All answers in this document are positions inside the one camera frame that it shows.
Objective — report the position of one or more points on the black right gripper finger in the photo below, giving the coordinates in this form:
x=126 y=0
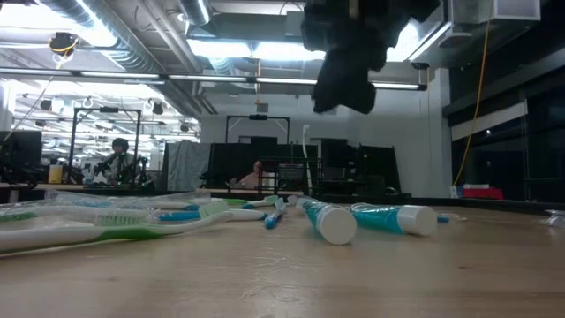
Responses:
x=362 y=88
x=331 y=88

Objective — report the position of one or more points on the blue toothpaste tube white cap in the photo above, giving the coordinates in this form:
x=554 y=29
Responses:
x=417 y=220
x=337 y=225

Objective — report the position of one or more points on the black partition panel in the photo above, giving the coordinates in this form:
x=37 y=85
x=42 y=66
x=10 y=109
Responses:
x=371 y=168

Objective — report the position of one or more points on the white ceiling vent unit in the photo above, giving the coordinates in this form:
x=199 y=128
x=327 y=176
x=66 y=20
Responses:
x=507 y=11

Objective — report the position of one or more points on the white flat box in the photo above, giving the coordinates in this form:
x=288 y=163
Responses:
x=476 y=186

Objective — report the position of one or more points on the red box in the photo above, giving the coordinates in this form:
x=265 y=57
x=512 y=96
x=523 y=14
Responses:
x=483 y=194

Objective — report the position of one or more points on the gray hanging cloth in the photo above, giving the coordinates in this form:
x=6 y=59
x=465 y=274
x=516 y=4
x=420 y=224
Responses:
x=187 y=165

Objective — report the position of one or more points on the long ceiling light bar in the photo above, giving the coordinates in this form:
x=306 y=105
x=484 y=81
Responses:
x=119 y=75

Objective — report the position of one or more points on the clear plastic wrapper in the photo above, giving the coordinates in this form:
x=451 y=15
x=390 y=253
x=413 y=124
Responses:
x=556 y=218

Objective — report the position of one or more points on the packaged green toothbrush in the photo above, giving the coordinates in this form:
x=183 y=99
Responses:
x=123 y=218

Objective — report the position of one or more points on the yellow plastic tub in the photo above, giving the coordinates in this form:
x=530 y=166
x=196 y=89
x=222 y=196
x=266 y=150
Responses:
x=55 y=174

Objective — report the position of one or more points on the black monitor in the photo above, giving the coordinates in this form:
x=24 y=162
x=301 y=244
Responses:
x=22 y=148

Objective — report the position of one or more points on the black ceiling camera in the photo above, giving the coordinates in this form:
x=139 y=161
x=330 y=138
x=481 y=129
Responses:
x=420 y=65

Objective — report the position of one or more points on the square wall vent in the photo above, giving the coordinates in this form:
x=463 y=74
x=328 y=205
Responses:
x=262 y=108

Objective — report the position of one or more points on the silver spiral air duct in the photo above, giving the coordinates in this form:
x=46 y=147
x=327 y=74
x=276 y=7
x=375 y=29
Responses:
x=123 y=48

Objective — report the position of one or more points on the tall black gantry frame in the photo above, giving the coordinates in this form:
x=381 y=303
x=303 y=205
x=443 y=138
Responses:
x=106 y=109

